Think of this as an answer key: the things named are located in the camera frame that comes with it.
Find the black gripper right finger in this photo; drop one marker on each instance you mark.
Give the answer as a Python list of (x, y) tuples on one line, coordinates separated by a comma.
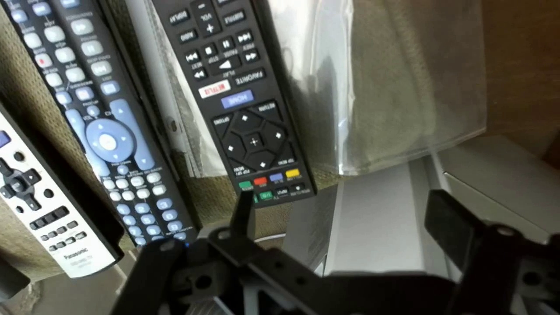
[(455, 228)]

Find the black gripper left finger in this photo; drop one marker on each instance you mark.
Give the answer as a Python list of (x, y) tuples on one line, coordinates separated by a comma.
[(241, 213)]

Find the black Sony remote control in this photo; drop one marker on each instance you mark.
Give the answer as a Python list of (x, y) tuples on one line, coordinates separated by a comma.
[(245, 116)]

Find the black remote with blue buttons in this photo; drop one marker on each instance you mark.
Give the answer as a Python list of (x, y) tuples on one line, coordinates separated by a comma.
[(105, 141)]

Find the silver Panasonic remote control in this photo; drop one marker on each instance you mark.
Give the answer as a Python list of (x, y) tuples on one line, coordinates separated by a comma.
[(52, 221)]

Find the clear plastic bag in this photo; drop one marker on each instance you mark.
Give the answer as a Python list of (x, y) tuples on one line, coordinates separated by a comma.
[(395, 88)]

